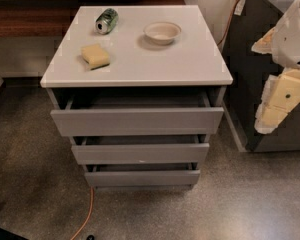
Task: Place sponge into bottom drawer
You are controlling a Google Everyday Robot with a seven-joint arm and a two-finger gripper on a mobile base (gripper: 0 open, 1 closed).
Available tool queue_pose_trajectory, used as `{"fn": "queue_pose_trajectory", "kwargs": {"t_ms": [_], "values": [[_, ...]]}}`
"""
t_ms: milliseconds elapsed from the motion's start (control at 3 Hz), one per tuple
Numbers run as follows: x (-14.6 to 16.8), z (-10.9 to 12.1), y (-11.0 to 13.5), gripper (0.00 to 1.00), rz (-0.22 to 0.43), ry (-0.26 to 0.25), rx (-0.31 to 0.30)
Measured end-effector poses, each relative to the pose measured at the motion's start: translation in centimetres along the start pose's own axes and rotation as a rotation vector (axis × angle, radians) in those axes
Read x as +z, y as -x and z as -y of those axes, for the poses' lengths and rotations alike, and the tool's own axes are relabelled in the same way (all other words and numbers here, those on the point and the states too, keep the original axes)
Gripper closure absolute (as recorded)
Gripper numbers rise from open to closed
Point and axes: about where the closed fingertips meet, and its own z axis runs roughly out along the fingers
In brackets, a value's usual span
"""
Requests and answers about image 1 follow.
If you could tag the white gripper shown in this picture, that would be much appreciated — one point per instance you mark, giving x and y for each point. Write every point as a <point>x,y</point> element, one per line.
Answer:
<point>292,40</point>

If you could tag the yellow sponge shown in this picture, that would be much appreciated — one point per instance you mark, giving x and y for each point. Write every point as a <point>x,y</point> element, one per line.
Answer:
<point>95,56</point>

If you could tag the grey bottom drawer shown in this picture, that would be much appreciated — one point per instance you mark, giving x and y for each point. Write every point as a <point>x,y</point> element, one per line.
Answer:
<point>142,175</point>

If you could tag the grey drawer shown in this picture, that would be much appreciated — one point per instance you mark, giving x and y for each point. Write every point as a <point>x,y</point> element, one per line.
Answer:
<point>110,150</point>
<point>142,175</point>
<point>137,112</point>

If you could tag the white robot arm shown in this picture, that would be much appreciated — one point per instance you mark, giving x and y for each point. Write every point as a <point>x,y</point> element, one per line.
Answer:
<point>281,94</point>

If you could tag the grey top drawer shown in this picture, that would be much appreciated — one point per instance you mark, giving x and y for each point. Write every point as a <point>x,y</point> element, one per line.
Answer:
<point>137,112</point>

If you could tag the grey drawer cabinet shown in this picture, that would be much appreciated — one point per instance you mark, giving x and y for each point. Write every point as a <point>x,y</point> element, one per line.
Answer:
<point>191,61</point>

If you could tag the grey middle drawer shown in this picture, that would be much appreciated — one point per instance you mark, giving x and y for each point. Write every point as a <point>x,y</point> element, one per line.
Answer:
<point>110,150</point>

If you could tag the dark grey counter cabinet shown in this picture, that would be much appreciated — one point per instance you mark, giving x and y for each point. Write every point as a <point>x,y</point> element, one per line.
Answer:
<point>250,71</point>

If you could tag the white paper bowl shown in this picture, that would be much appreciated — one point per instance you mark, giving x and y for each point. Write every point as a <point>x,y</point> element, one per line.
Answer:
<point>162,33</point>

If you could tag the green soda can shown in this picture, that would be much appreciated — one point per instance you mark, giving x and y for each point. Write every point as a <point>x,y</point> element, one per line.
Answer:
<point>106,22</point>

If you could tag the brown wooden bench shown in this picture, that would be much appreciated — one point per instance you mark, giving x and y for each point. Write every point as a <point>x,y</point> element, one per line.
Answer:
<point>44,18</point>

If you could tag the white cable tag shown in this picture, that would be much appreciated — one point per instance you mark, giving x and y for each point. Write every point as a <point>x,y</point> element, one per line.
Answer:
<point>239,7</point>

